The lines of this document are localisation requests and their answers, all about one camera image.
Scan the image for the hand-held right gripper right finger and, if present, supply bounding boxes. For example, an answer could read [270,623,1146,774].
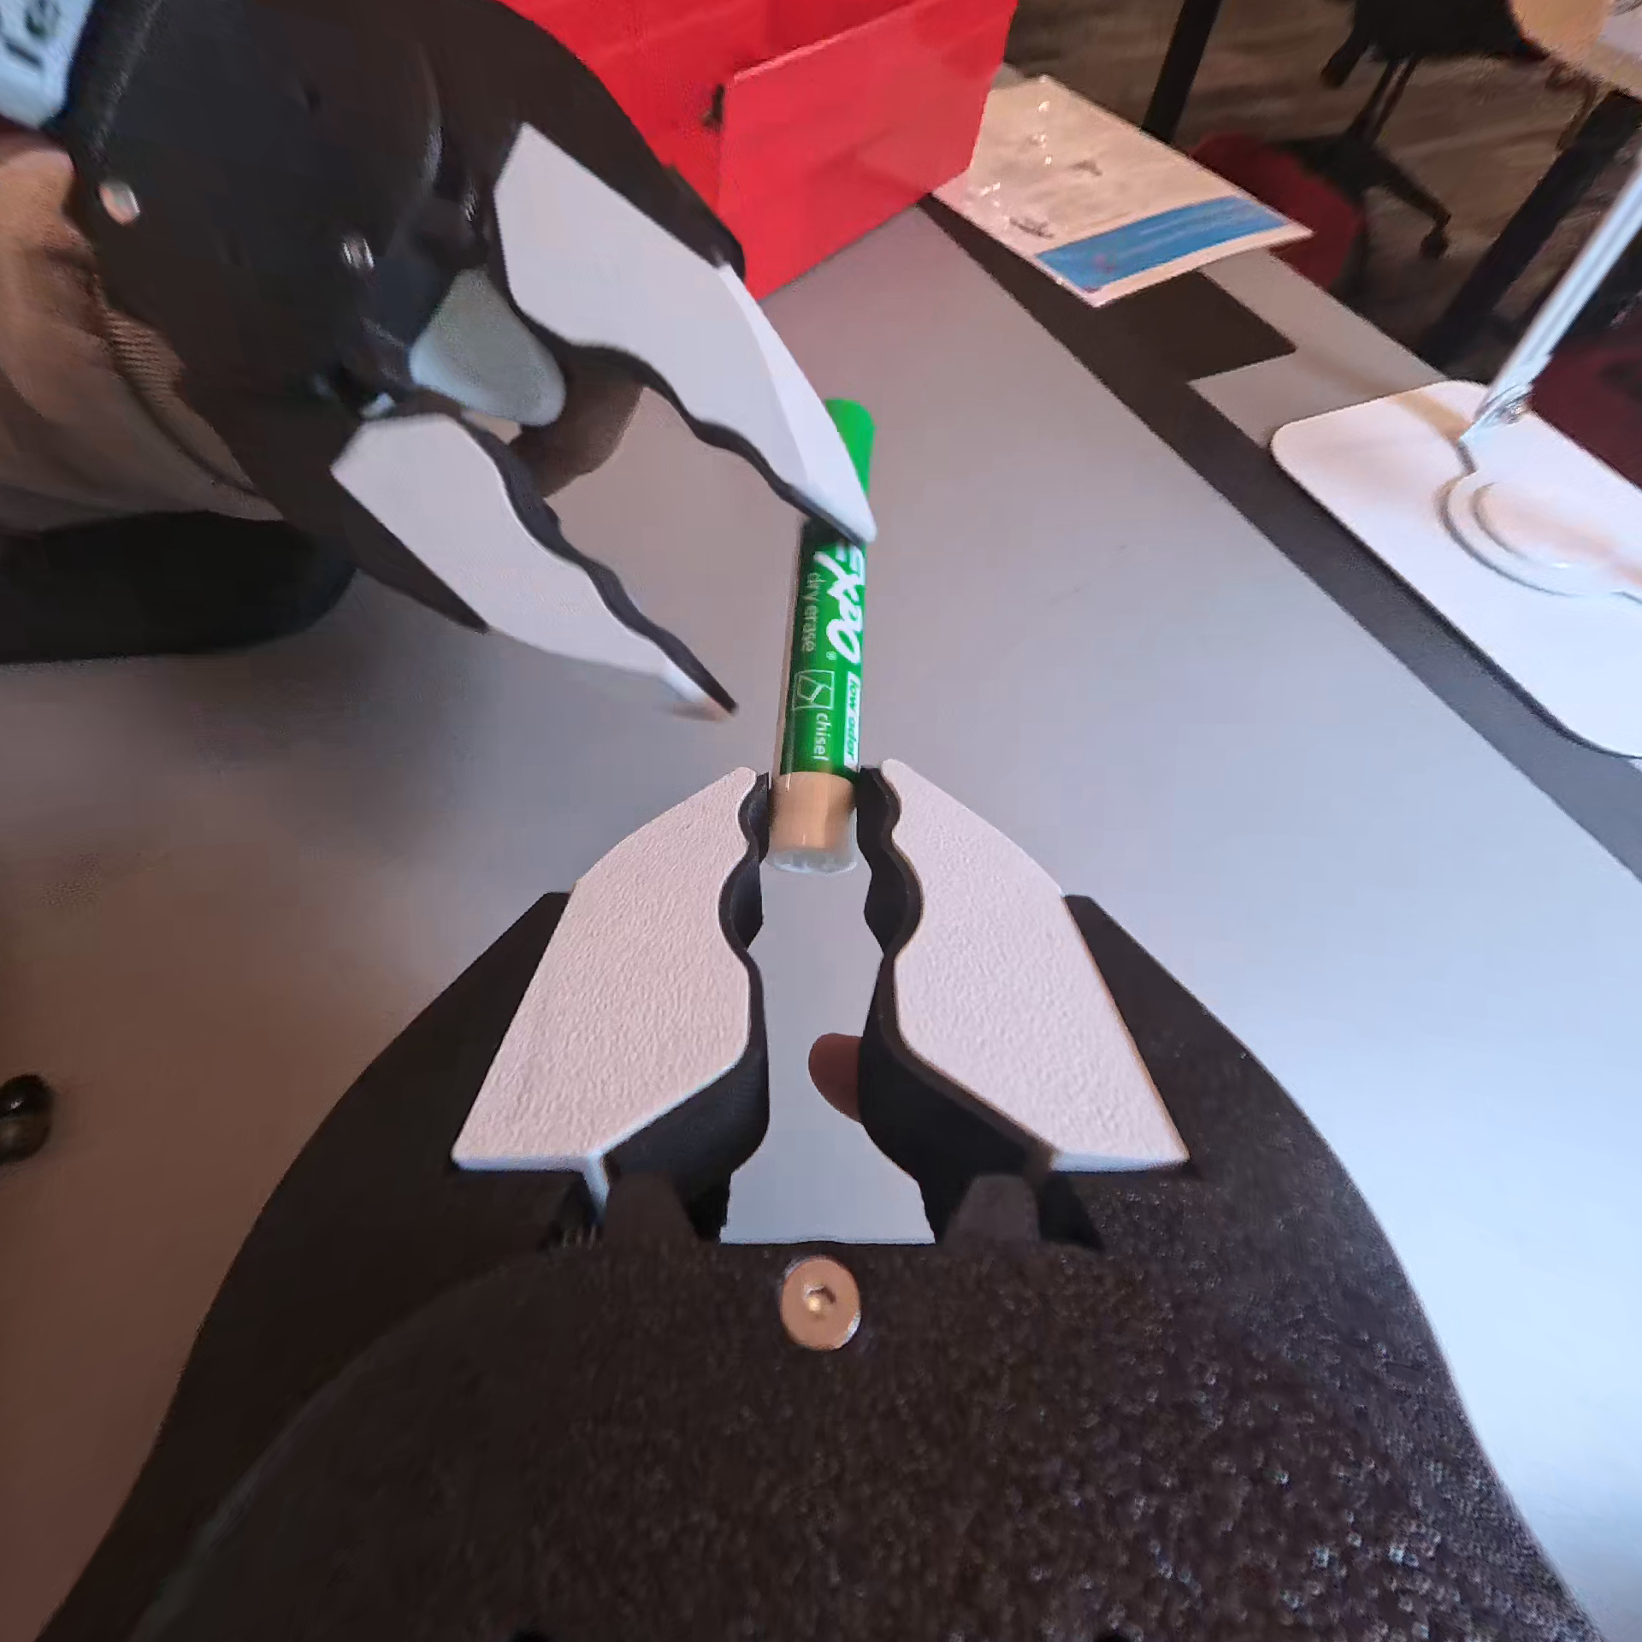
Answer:
[854,756,1193,1244]

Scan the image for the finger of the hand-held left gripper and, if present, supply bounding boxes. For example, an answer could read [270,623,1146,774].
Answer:
[492,123,883,543]
[327,412,741,719]

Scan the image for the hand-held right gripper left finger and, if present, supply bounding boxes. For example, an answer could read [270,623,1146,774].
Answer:
[447,766,771,1235]

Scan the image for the red plastic bin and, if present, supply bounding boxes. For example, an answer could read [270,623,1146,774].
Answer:
[494,0,1021,303]

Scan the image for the green dry erase marker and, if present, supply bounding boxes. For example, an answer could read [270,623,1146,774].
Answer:
[764,396,878,880]

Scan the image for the person's left hand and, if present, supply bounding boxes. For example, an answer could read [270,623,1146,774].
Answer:
[514,364,646,499]

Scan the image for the person's dark pants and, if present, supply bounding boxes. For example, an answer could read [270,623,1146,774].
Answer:
[0,513,357,664]

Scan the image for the white paper with blue band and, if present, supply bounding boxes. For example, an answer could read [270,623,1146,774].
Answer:
[934,75,1313,309]

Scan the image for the red lidded container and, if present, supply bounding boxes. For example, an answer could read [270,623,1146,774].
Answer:
[1193,129,1365,277]

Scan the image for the black office chair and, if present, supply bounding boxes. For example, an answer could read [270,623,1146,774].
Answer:
[1323,0,1455,257]

